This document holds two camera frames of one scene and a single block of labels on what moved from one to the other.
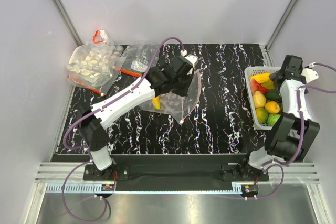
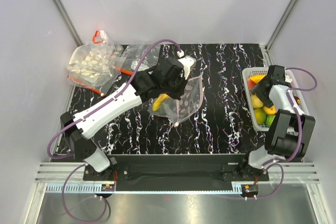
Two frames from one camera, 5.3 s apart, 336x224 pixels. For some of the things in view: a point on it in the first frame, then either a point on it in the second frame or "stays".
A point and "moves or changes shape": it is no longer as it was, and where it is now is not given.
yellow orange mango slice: [261, 77] stays
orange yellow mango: [272, 107] stays
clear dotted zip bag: [179, 106] moves or changes shape
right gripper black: [273, 76] → [257, 89]
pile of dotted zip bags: [95, 66] stays
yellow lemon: [259, 99] stays
